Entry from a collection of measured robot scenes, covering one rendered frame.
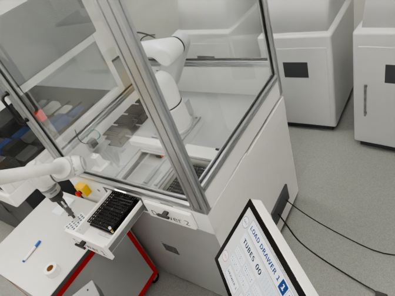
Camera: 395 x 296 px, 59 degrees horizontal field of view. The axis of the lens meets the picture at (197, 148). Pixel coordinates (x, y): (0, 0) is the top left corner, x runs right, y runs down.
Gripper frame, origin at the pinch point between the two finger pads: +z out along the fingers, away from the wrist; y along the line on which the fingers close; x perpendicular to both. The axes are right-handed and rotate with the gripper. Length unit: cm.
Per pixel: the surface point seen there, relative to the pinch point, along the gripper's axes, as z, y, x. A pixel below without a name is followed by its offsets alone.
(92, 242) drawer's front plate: -9.2, 37.4, -2.3
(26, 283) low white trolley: 7.6, 9.1, -38.1
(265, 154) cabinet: 8, 59, 98
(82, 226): -3.8, 17.2, -0.4
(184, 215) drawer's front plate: -8, 64, 35
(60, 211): 6.0, -19.6, -3.2
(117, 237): -3.3, 40.0, 7.9
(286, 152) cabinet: 30, 52, 123
